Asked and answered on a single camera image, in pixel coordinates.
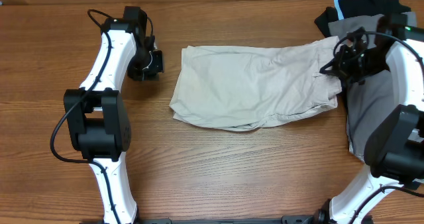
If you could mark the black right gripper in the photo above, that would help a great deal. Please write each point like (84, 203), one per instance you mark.
(339, 67)

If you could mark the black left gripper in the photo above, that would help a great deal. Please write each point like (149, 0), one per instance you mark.
(154, 72)

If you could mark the beige shorts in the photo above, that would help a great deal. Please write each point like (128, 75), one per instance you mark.
(240, 88)

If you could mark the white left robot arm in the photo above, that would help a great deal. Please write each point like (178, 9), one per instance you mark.
(97, 119)

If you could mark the grey garment on pile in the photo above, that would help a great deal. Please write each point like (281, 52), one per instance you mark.
(368, 104)

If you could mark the light blue garment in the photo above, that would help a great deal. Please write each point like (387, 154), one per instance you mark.
(338, 9)

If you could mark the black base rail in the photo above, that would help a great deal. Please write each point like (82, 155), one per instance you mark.
(288, 219)

